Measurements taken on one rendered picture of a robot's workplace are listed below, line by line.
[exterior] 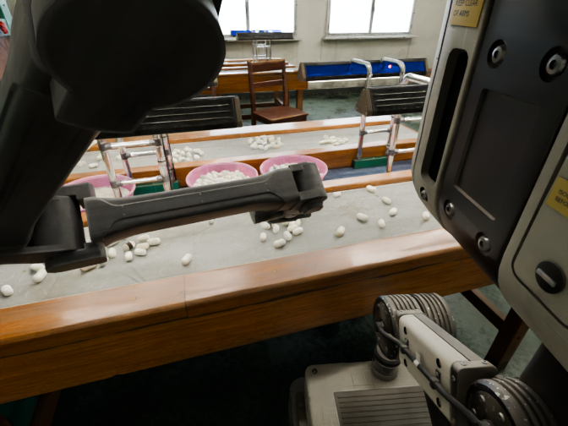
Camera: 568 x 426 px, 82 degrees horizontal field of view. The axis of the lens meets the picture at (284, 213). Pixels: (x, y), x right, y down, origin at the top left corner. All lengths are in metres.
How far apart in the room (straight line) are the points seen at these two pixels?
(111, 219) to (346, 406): 0.69
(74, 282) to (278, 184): 0.59
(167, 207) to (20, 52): 0.30
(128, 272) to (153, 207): 0.43
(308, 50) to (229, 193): 5.73
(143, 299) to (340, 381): 0.53
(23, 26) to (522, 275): 0.30
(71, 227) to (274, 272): 0.45
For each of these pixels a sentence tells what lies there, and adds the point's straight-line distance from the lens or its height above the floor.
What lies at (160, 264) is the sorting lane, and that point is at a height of 0.74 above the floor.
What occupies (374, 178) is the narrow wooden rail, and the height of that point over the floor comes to 0.76.
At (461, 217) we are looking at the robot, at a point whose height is 1.16.
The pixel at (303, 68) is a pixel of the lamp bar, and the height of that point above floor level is 1.09.
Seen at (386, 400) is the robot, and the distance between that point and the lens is 0.96.
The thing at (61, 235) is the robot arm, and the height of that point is 1.05.
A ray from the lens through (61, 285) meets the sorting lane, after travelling 0.95.
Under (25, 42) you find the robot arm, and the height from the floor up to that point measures 1.28.
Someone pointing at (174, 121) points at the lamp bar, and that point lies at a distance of 0.85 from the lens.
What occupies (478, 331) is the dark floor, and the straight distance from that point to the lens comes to 1.89.
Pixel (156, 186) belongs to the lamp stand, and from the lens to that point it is 1.38.
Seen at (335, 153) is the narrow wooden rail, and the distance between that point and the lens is 1.51.
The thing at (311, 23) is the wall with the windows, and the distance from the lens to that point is 6.18.
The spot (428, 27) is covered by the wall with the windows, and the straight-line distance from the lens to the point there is 7.19.
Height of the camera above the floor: 1.29
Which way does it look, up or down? 32 degrees down
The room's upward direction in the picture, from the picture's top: straight up
